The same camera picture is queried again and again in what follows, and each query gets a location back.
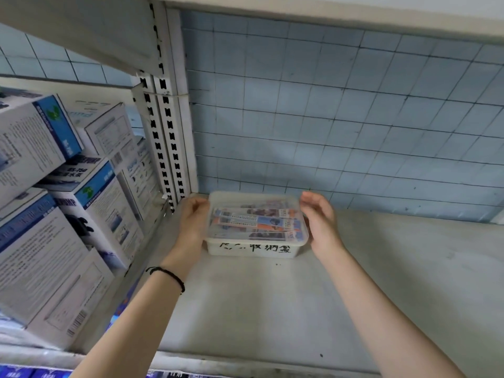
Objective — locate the person's right hand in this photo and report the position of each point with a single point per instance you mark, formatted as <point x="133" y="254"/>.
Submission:
<point x="325" y="232"/>

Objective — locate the person's left hand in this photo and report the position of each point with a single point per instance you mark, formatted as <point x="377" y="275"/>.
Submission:
<point x="189" y="236"/>

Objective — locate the person's left fingers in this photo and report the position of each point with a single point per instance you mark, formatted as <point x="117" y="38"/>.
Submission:
<point x="197" y="203"/>

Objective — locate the person's right fingers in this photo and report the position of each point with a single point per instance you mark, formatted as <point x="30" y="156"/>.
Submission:
<point x="311" y="202"/>

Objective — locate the clear plastic lidded container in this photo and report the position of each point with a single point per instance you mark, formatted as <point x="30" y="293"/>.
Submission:
<point x="256" y="247"/>

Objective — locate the person's right forearm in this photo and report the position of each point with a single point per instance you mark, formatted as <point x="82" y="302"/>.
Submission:
<point x="386" y="314"/>

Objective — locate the person's left forearm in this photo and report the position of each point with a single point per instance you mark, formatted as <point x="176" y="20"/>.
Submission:
<point x="137" y="322"/>

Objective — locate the orange blue printed packet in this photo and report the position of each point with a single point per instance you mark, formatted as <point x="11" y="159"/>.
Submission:
<point x="256" y="234"/>
<point x="252" y="212"/>
<point x="252" y="222"/>

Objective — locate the white slotted shelf upright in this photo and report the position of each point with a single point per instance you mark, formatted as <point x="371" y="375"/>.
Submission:
<point x="169" y="125"/>

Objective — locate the stack of white blue boxes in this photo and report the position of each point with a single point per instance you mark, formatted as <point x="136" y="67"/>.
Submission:
<point x="51" y="232"/>

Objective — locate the white metal overhead shelf board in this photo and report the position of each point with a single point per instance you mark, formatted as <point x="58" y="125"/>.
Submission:
<point x="118" y="31"/>

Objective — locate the row of blue packets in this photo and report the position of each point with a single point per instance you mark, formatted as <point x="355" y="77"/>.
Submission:
<point x="31" y="372"/>

